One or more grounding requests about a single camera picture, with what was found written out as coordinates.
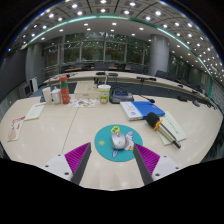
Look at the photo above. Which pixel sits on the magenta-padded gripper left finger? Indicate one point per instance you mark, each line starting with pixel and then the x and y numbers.
pixel 75 156

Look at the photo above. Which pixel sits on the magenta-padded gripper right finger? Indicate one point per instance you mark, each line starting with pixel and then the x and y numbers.
pixel 148 158

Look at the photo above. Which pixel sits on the silver grey computer mouse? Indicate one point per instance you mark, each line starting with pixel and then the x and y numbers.
pixel 117 141

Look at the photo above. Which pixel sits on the round teal cartoon mouse pad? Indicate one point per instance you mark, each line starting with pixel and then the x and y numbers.
pixel 105 148

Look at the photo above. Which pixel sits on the white sheet of paper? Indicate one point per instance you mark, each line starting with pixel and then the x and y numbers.
pixel 175 125

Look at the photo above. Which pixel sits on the blue and white book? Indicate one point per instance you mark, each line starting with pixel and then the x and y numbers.
pixel 143 109

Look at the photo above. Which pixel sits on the colourful sticker sheet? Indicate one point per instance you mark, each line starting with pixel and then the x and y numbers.
pixel 81 103

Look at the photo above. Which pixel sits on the cream paper booklet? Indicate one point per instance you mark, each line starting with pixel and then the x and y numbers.
pixel 35 111

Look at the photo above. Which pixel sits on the white lidded ceramic mug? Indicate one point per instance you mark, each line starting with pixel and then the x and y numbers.
pixel 56 97

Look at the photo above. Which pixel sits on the red bottle with green band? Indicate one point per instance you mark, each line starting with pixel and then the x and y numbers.
pixel 64 93

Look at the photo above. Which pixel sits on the red and white printed leaflet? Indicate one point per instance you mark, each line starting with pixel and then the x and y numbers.
pixel 16 128

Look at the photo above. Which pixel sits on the stack of white paper cups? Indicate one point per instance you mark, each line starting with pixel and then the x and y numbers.
pixel 47 96

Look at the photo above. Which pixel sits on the black desk conference unit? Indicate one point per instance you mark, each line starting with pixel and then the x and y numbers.
pixel 120 97

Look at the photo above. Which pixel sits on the green printed paper cup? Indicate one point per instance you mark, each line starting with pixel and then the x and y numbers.
pixel 104 95

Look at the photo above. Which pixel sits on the white standing appliance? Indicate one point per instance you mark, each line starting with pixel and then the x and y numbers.
pixel 34 84

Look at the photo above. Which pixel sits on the grey box appliance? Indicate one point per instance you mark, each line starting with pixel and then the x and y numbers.
pixel 24 90

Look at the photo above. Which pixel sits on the curved beige conference table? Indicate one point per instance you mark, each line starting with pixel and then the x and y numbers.
pixel 126 77

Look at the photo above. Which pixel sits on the group of dark office chairs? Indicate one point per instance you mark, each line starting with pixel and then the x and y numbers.
pixel 136 68

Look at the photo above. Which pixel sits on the group of ceiling lights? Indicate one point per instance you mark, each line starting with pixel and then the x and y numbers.
pixel 103 10

